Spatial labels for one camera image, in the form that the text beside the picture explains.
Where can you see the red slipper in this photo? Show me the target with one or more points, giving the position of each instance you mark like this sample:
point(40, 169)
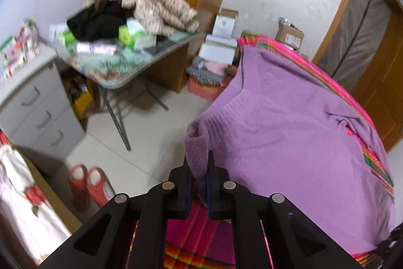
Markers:
point(99, 185)
point(78, 184)

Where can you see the white floral quilt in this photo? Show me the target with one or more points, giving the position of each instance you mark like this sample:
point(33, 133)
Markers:
point(28, 209)

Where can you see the green patterned table cloth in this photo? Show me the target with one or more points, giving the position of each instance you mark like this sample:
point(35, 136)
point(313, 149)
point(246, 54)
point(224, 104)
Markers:
point(100, 67)

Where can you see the beige patterned blanket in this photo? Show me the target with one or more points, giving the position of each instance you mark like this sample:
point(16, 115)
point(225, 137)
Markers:
point(157, 4)

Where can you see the wooden door frame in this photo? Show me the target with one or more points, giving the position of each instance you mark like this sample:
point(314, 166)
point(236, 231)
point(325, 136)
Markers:
point(337, 13)

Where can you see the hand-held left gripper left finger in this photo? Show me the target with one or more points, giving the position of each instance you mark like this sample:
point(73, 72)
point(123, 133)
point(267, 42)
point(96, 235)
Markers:
point(189, 193)

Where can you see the black garment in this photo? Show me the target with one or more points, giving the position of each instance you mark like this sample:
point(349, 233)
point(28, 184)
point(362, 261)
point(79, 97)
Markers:
point(94, 20)

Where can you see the purple fleece garment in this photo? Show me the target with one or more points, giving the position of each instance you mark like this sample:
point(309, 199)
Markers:
point(283, 136)

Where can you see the cardboard box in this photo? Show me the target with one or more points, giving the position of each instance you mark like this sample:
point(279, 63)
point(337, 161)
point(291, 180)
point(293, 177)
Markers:
point(291, 34)

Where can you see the grey drawer cabinet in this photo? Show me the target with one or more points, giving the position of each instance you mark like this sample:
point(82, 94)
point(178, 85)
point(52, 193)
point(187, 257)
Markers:
point(41, 105)

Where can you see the open white box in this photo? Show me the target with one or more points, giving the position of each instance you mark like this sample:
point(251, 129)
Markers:
point(217, 50)

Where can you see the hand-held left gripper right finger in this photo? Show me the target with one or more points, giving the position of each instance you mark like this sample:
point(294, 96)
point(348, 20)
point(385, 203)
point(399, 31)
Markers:
point(209, 193)

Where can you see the pink cloth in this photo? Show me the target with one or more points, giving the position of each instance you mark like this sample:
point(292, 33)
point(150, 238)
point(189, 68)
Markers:
point(217, 68)

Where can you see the pink green plaid bed sheet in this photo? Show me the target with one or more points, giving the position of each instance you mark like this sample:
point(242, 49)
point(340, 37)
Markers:
point(189, 240)

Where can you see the clear plastic door curtain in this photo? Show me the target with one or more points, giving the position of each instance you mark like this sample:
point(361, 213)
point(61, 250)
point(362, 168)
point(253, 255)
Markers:
point(355, 35)

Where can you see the grey knitted cloth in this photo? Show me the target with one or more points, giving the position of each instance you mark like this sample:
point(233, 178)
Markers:
point(201, 72)

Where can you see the red storage box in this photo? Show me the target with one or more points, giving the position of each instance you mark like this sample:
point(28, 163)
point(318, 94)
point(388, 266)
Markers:
point(204, 89)

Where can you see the wooden door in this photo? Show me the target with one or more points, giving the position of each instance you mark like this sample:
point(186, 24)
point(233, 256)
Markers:
point(384, 83)

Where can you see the grey folding table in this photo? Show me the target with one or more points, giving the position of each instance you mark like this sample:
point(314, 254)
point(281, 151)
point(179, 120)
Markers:
point(170, 46)

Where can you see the white purple tissue pack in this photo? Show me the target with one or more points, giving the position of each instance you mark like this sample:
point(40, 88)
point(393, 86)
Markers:
point(96, 48)

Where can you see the green white tissue pack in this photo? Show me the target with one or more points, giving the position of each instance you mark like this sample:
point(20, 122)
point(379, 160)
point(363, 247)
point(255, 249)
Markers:
point(63, 34)
point(132, 32)

